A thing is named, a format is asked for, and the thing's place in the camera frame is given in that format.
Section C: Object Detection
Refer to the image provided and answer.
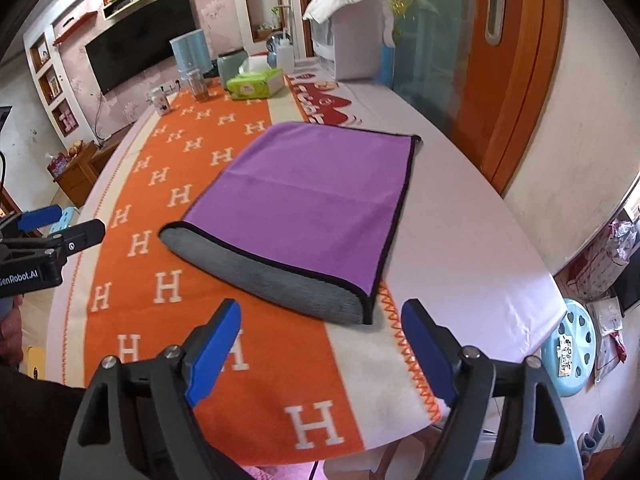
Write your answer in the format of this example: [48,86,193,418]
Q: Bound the purple and grey towel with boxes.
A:
[158,122,421,325]

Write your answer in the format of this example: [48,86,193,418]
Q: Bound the person's left hand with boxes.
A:
[0,295,24,367]

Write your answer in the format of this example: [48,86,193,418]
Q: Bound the wooden TV cabinet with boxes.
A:
[53,142,119,208]

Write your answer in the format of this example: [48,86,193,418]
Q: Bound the light blue plastic stool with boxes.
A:
[541,298,597,398]

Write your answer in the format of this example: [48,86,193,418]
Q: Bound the yellow plastic stool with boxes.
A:
[24,346,46,380]

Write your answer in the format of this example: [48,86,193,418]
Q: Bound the orange H-pattern blanket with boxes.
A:
[55,75,442,466]

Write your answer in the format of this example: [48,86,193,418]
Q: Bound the white cartoon-print tablecloth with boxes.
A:
[45,57,569,480]

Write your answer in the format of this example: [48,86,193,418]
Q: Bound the glass jar with brown liquid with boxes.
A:
[186,68,209,102]

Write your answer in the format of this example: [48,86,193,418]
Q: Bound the blue water dispenser bottle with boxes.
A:
[169,28,213,79]

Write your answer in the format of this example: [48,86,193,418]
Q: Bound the green tissue pack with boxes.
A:
[227,68,285,100]

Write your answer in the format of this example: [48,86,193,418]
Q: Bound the white plastic squeeze bottle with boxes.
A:
[277,38,295,75]

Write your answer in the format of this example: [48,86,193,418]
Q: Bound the orange wooden sliding door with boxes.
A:
[450,0,564,194]

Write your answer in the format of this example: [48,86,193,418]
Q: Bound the white appliance with cloth cover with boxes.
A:
[303,0,395,81]

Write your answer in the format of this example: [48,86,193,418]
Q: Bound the black wall television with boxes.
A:
[86,0,196,94]

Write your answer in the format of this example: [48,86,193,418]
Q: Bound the white wall shelf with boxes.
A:
[102,0,143,21]

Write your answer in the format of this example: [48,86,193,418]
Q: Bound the silver door handle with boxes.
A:
[485,0,506,47]

